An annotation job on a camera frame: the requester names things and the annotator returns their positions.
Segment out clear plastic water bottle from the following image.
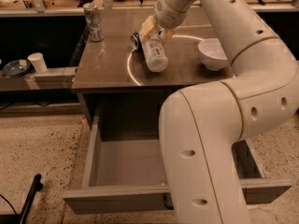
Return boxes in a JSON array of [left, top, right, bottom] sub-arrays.
[[142, 35, 168, 73]]

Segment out blue soda can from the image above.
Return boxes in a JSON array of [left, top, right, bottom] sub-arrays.
[[131, 32, 143, 51]]

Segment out black floor stand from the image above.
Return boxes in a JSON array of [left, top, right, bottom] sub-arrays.
[[0, 174, 43, 224]]

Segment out dark round plate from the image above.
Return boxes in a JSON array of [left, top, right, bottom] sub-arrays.
[[3, 60, 31, 77]]

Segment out grey cabinet with counter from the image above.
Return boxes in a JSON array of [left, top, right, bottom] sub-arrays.
[[72, 7, 234, 123]]

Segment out silver tall can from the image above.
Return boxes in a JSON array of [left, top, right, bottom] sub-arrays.
[[83, 3, 104, 42]]

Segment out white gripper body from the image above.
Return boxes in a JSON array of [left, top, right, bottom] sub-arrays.
[[154, 0, 192, 29]]

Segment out grey open drawer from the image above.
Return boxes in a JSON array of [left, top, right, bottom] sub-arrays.
[[62, 105, 293, 216]]

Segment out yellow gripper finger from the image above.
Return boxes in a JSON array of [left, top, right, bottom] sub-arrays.
[[139, 15, 158, 44], [159, 28, 175, 44]]

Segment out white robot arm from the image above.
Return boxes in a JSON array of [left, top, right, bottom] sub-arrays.
[[154, 0, 299, 224]]

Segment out white paper cup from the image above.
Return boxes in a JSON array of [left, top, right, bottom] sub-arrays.
[[28, 52, 47, 73]]

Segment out white ceramic bowl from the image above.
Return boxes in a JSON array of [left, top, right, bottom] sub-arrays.
[[198, 38, 228, 71]]

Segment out black drawer handle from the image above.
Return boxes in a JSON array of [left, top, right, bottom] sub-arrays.
[[163, 194, 174, 210]]

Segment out grey side shelf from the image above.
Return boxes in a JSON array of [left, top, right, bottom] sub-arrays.
[[0, 67, 77, 91]]

